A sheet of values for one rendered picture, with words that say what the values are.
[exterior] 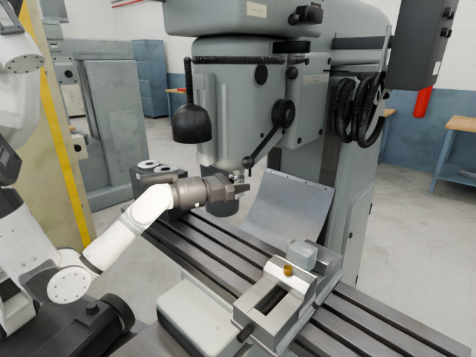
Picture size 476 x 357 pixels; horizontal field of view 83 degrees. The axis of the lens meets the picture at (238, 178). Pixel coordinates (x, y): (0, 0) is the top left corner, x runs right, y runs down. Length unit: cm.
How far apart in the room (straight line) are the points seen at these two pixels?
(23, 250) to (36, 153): 169
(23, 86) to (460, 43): 461
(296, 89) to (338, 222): 59
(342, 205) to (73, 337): 116
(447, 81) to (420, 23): 403
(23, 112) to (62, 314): 102
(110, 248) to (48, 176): 171
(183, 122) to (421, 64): 53
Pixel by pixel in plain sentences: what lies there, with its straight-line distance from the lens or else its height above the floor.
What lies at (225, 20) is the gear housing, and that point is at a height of 165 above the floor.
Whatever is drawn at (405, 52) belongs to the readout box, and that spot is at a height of 160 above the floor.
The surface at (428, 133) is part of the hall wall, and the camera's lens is 486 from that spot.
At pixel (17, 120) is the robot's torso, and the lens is 70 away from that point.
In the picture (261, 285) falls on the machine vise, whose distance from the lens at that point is 74.
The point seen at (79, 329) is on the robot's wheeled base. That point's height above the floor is 59.
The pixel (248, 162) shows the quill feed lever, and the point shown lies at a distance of 59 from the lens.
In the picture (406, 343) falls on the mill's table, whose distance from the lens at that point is 82.
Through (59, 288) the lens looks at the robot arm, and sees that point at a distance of 69.
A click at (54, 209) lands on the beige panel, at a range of 247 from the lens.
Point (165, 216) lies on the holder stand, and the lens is 111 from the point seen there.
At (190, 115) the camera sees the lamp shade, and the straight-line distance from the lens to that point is 48.
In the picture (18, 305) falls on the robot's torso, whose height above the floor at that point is 75.
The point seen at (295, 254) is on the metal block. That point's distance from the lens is 74.
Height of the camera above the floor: 158
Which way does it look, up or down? 24 degrees down
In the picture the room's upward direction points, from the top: straight up
